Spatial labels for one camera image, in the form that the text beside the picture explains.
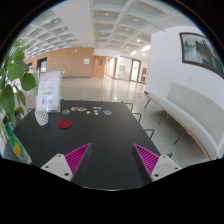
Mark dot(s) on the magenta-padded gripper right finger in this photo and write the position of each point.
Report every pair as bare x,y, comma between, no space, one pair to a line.
148,158

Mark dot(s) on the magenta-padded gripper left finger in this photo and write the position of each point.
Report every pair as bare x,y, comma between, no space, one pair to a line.
77,156

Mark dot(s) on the flat round red coaster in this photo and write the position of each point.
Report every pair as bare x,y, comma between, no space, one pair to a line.
64,124

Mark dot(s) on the small round badge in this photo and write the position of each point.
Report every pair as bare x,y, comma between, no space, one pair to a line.
74,109
82,109
66,112

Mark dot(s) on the white lattice cup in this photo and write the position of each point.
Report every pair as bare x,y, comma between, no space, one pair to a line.
41,116

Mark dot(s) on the long white bench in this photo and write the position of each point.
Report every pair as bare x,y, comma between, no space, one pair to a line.
186,113

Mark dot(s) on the clear acrylic sign stand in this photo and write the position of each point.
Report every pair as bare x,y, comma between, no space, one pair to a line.
49,90

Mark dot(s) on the green potted plant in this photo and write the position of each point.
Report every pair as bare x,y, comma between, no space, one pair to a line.
13,70

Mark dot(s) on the framed landscape picture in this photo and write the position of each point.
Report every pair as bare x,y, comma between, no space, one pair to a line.
200,50

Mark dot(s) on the group of ceiling lights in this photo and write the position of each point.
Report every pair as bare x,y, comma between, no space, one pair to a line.
106,14

